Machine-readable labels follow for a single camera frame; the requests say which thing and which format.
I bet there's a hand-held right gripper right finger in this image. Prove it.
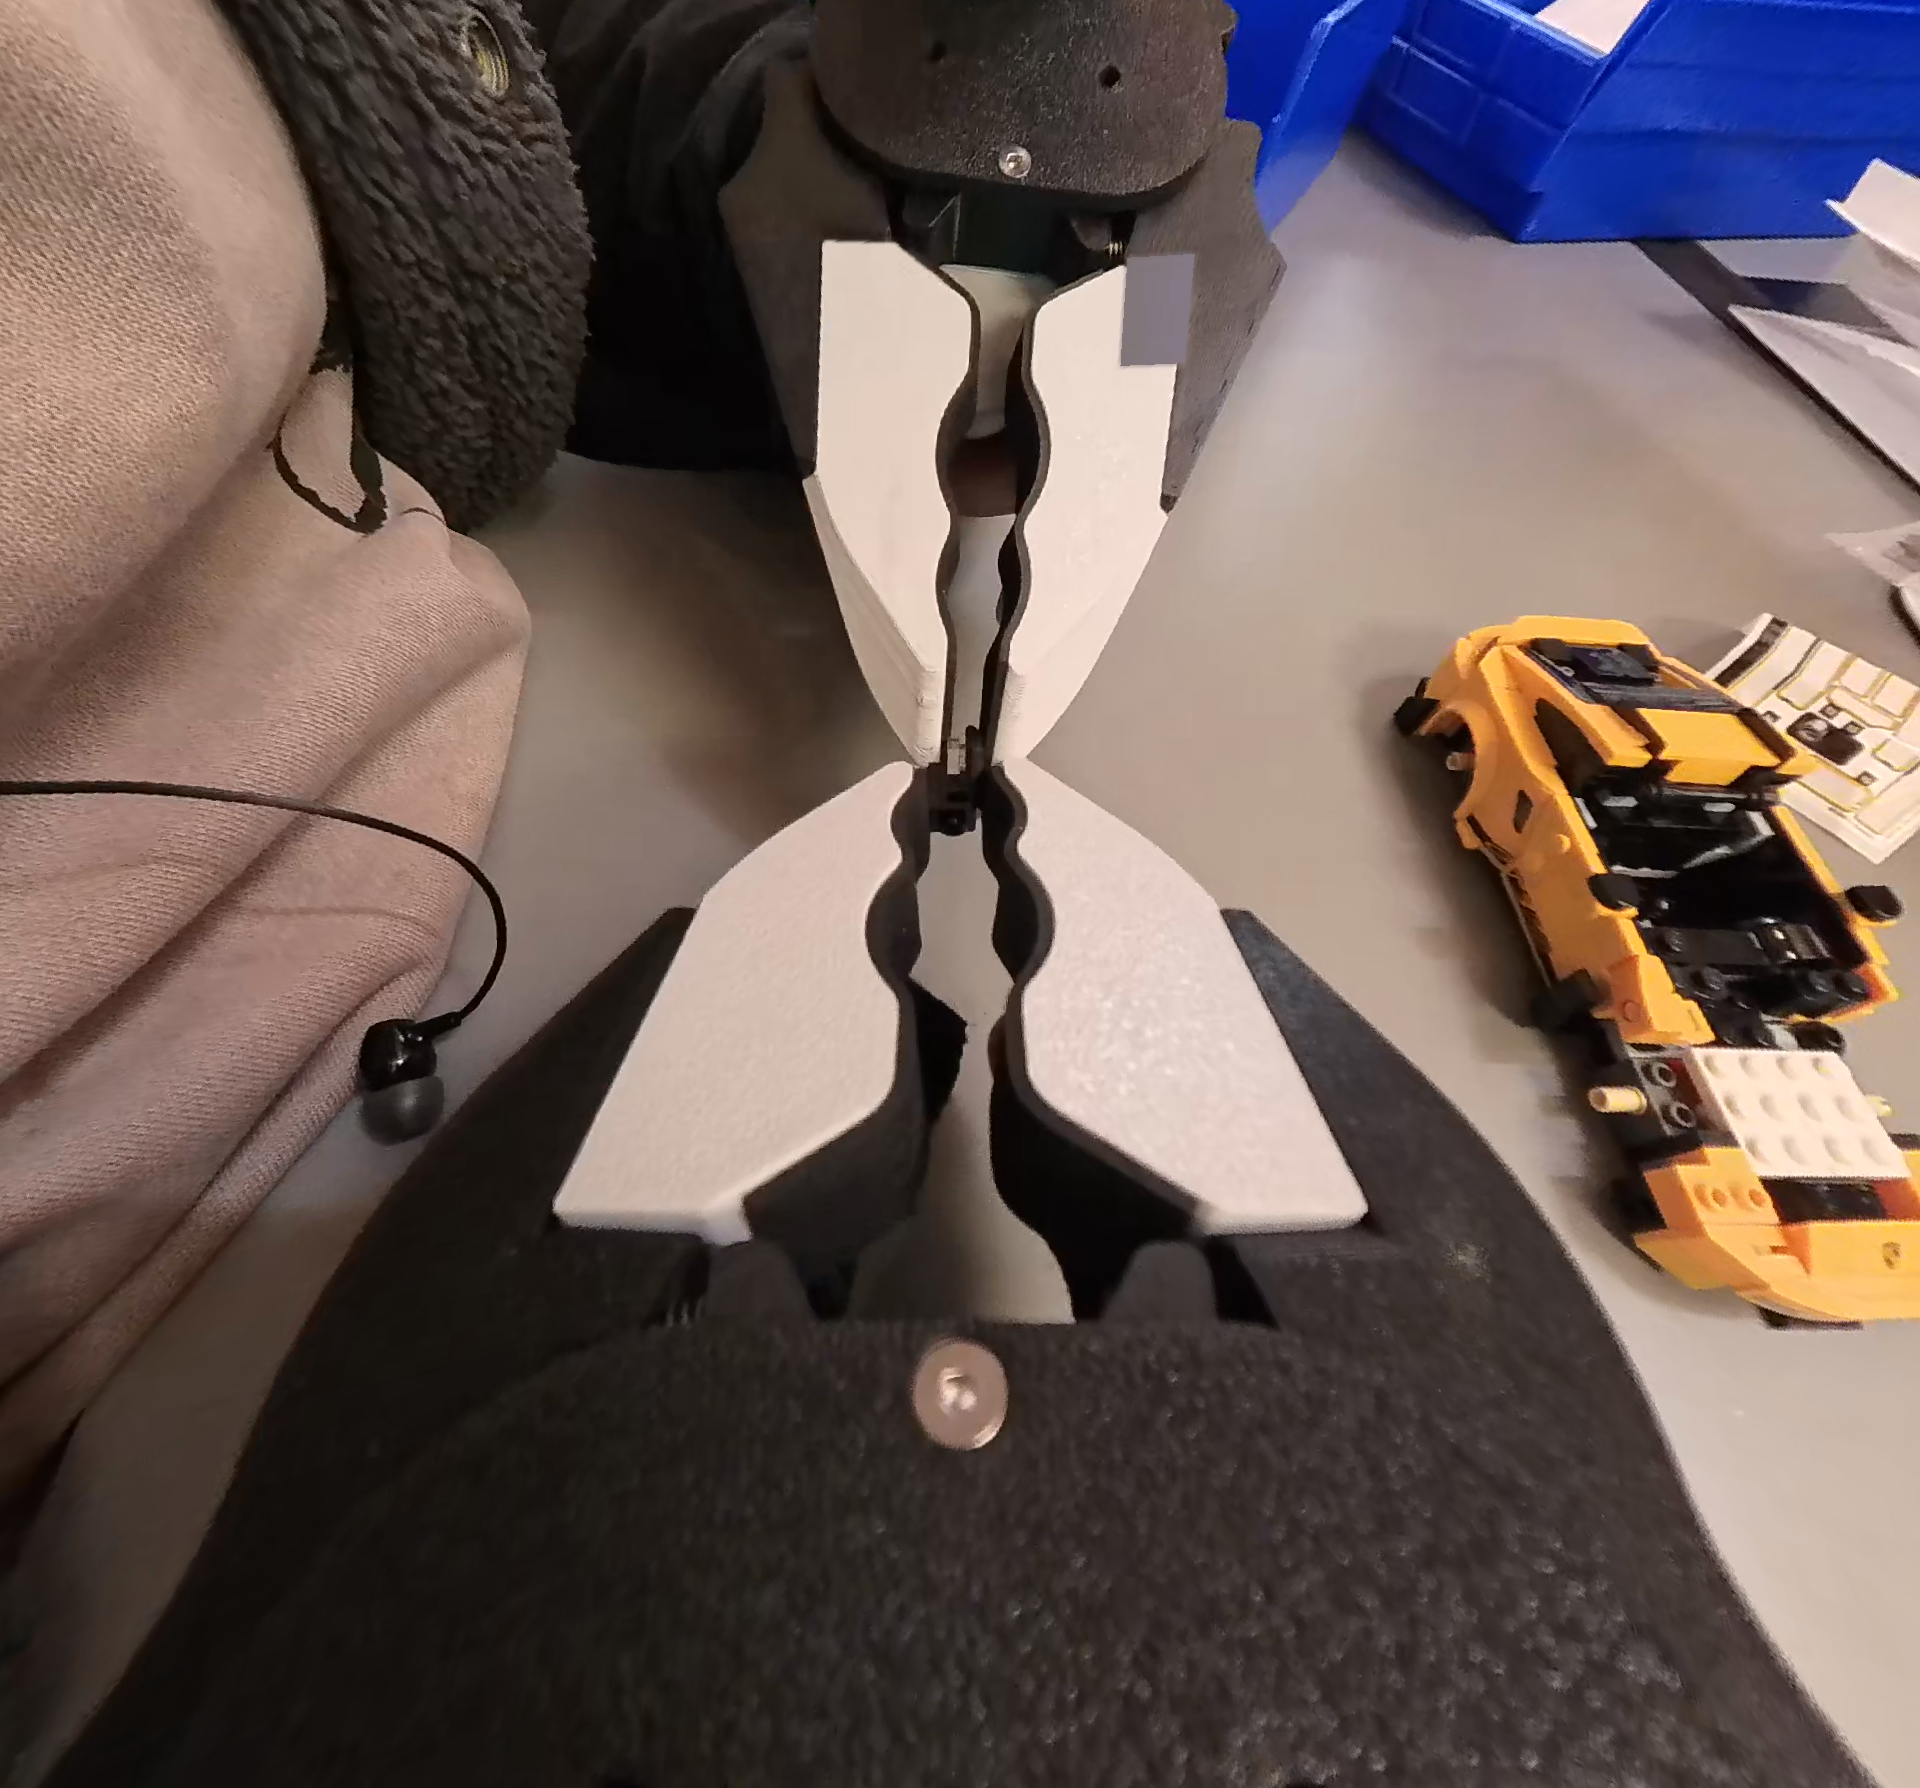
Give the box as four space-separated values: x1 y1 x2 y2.
983 769 1370 1239

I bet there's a black wired earphone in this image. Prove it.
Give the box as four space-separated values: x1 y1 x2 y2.
0 781 509 1147

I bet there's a white sticker sheet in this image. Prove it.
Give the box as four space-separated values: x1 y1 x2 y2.
1710 612 1920 866

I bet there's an orange lego car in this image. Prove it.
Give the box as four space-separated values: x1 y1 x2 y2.
1393 614 1920 1326

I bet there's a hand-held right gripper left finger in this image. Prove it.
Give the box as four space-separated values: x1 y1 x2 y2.
553 765 924 1242

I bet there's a blue plastic storage bin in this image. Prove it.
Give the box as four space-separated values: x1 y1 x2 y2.
1355 0 1920 247
793 0 1451 231

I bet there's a beige hoodie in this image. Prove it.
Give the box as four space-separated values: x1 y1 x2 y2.
0 0 535 1518

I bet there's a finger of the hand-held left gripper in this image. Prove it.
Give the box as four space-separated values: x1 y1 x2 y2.
804 243 985 761
976 266 1187 772

